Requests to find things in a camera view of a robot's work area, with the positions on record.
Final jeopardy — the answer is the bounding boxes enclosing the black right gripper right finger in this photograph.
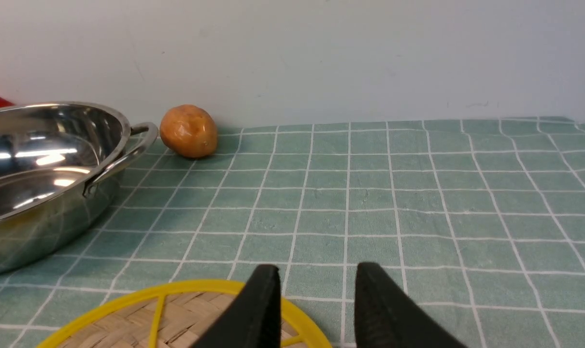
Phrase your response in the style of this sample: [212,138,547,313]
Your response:
[354,262,465,348]

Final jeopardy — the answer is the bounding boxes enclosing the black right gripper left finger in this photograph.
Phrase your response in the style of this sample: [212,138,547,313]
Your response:
[193,264,282,348]

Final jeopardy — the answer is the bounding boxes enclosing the yellow woven bamboo steamer lid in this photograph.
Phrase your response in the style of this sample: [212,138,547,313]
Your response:
[35,279,333,348]

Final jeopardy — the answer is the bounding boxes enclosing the stainless steel pot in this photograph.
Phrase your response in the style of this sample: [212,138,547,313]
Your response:
[0,101,159,275]

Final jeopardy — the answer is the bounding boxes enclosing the green checkered tablecloth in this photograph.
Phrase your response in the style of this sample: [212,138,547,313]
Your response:
[0,117,585,348]

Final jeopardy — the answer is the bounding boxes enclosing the brown potato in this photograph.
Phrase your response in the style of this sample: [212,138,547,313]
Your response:
[159,105,218,159]

